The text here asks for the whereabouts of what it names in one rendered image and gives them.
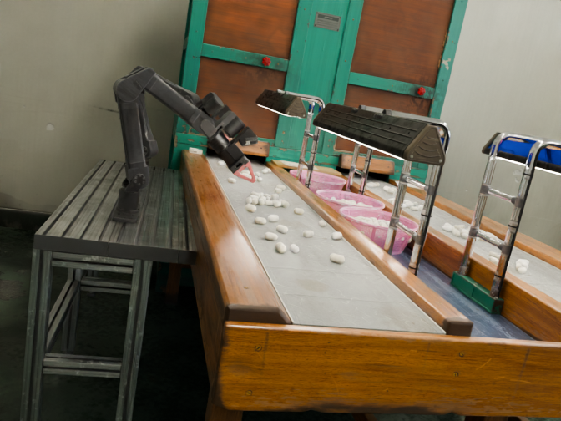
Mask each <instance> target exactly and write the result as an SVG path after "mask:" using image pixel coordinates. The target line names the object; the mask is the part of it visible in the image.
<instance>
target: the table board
mask: <svg viewBox="0 0 561 421"><path fill-rule="evenodd" d="M211 402H212V404H214V405H216V406H218V407H221V408H224V409H227V410H237V411H271V412H305V411H308V410H315V411H317V412H321V413H381V414H390V413H404V414H418V415H445V414H447V413H454V414H456V415H460V416H492V417H505V416H517V417H530V418H561V342H543V341H529V340H517V339H504V338H490V337H466V336H453V335H440V334H427V333H414V332H389V331H376V330H363V329H350V328H337V327H312V326H299V325H286V324H273V323H260V322H235V321H225V322H224V327H223V332H222V338H221V343H220V352H219V358H218V363H217V369H216V374H215V383H214V389H213V395H212V400H211Z"/></svg>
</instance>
